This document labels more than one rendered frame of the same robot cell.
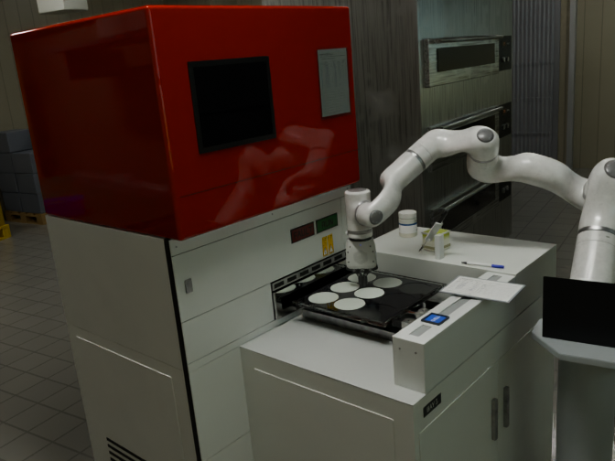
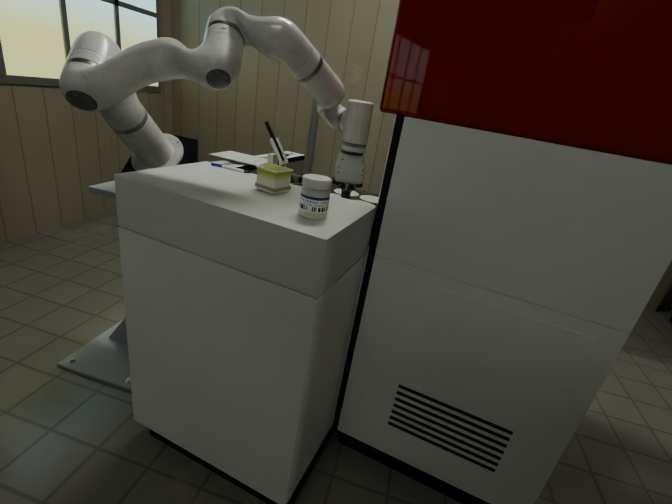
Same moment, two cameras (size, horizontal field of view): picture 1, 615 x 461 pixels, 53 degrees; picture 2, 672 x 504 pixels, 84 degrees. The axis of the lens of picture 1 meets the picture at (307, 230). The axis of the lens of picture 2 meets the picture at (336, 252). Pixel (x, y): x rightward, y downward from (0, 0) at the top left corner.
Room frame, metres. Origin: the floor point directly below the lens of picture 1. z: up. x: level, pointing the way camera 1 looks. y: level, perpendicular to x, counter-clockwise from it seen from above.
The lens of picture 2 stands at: (3.18, -0.66, 1.25)
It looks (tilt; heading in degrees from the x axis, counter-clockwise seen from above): 23 degrees down; 158
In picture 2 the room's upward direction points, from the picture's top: 10 degrees clockwise
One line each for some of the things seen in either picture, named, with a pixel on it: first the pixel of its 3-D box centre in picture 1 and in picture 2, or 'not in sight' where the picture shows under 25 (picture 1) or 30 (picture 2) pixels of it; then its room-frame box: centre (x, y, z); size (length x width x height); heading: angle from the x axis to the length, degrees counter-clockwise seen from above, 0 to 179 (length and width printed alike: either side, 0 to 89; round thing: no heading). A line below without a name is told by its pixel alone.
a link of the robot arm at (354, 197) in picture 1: (359, 209); (356, 121); (1.98, -0.17, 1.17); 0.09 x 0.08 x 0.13; 23
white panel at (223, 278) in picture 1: (276, 265); (414, 171); (1.94, 0.11, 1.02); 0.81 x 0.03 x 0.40; 138
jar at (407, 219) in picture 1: (407, 223); (315, 196); (2.33, -0.39, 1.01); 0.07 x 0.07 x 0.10
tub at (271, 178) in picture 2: (436, 240); (273, 178); (2.13, -0.46, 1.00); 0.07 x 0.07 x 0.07; 40
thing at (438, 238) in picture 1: (435, 239); (277, 161); (2.04, -0.43, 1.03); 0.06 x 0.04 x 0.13; 48
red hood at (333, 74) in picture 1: (195, 112); (555, 29); (2.15, 0.34, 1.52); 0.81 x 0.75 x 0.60; 138
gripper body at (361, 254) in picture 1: (361, 250); (350, 165); (1.99, -0.17, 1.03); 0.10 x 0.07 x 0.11; 79
